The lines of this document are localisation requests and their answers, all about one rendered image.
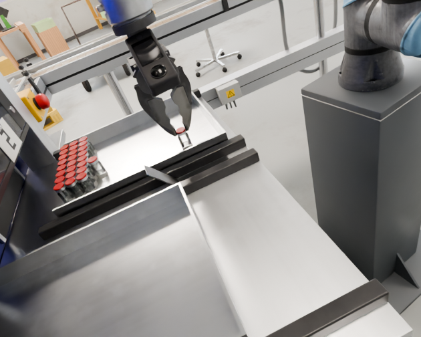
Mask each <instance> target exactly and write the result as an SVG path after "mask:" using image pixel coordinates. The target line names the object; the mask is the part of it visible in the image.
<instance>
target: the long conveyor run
mask: <svg viewBox="0 0 421 337"><path fill-rule="evenodd" d="M272 1H274V0H188V1H185V2H184V3H181V4H179V5H176V6H174V7H171V8H169V9H166V10H164V11H161V12H160V13H157V14H155V16H156V21H155V22H154V23H152V24H151V25H149V26H148V27H147V29H148V28H150V29H151V30H152V32H153V34H154V35H155V37H156V38H157V40H158V42H159V43H160V44H161V43H162V44H163V45H164V46H165V47H166V46H168V45H171V44H173V43H176V42H178V41H180V40H182V39H185V38H187V37H190V36H192V35H194V34H196V33H199V32H201V31H204V30H206V29H208V28H210V27H213V26H216V25H218V24H220V23H222V22H225V21H227V20H230V19H232V18H234V17H237V16H239V15H242V14H244V13H246V12H248V11H251V10H253V9H256V8H258V7H260V6H262V5H265V4H267V3H270V2H272ZM127 38H128V37H127V35H123V36H115V34H114V32H111V33H108V34H106V35H103V36H101V37H99V38H96V39H93V40H91V41H89V42H87V43H84V44H82V45H79V46H77V47H74V48H72V49H69V50H67V51H65V52H62V53H60V54H57V55H55V56H53V57H51V58H48V59H46V60H43V61H41V62H38V63H36V64H32V63H29V59H28V58H25V59H24V62H27V64H26V66H27V67H26V68H24V67H23V66H22V65H20V66H18V68H19V69H20V70H19V71H17V72H14V73H12V74H9V75H7V76H4V78H5V79H6V80H7V81H8V83H10V81H11V80H12V79H13V78H14V79H15V80H16V82H17V83H16V84H15V86H14V87H18V85H19V84H20V82H21V81H22V79H23V77H24V75H23V72H25V71H27V72H29V73H30V75H31V78H32V80H33V81H35V79H37V78H38V77H40V78H41V79H42V80H43V82H44V84H45V85H46V86H47V88H48V90H49V91H50V92H51V94H52V95H53V94H56V93H58V92H60V91H62V90H65V89H67V88H70V87H72V86H74V85H76V84H79V83H81V82H84V81H86V80H88V79H90V78H93V77H96V76H98V75H100V74H103V73H105V72H107V71H110V70H112V69H114V68H117V67H119V66H122V65H124V64H127V63H128V60H127V58H128V57H131V56H132V54H131V53H130V50H129V49H128V46H127V45H126V42H125V39H127Z"/></svg>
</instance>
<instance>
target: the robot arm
mask: <svg viewBox="0 0 421 337"><path fill-rule="evenodd" d="M98 2H99V3H101V4H100V5H98V6H96V9H97V10H98V12H99V13H101V12H103V11H105V13H104V15H105V17H106V19H107V21H108V23H109V24H110V25H112V30H113V32H114V34H115V36H123V35H127V37H128V38H127V39H125V42H126V45H127V46H128V49H129V50H130V53H131V54H132V56H131V57H128V58H127V60H128V63H129V64H130V67H131V69H132V71H133V74H132V76H133V78H136V81H137V83H138V84H136V85H134V89H135V90H136V94H137V98H138V101H139V103H140V105H141V107H142V109H143V110H144V111H145V112H146V113H147V114H148V115H149V116H150V117H151V118H152V119H153V120H154V121H155V122H156V123H157V124H158V125H159V126H160V127H161V128H163V129H164V130H165V131H166V132H167V133H169V134H171V135H173V136H177V134H176V130H175V128H174V126H173V125H171V123H170V118H169V117H168V115H166V112H165V109H166V106H165V103H164V101H163V99H162V98H159V97H157V96H158V95H160V94H162V93H164V92H166V91H168V90H170V89H172V91H171V93H170V96H171V98H172V100H173V102H174V103H175V104H176V105H178V112H179V113H180V115H181V116H182V123H183V125H184V127H185V129H186V131H189V128H190V123H191V118H192V90H191V85H190V81H189V79H188V78H187V76H186V74H185V73H184V71H183V68H182V66H178V67H176V65H175V64H174V62H175V60H176V59H175V58H174V57H172V56H170V52H169V50H168V49H167V48H166V47H165V46H164V45H163V44H162V43H161V44H160V43H159V42H158V40H157V38H156V37H155V35H154V34H153V32H152V30H151V29H150V28H148V29H147V27H148V26H149V25H151V24H152V23H154V22H155V21H156V16H155V14H154V11H153V10H151V9H152V8H153V4H152V1H151V0H98ZM342 9H343V27H344V47H345V53H344V56H343V59H342V62H341V66H340V69H339V73H338V82H339V85H340V86H341V87H342V88H345V89H346V90H351V91H355V92H372V91H377V90H383V89H385V88H389V87H391V86H393V85H395V84H397V83H398V82H399V81H400V80H401V79H402V78H403V77H404V63H403V61H402V57H401V54H400V53H402V54H403V55H406V56H413V57H416V58H421V0H343V6H342Z"/></svg>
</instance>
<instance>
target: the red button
mask: <svg viewBox="0 0 421 337"><path fill-rule="evenodd" d="M35 100H36V102H37V104H38V105H39V107H40V108H41V109H43V110H45V109H47V108H49V107H50V101H49V99H48V97H47V96H46V95H45V94H41V93H40V94H37V95H35Z"/></svg>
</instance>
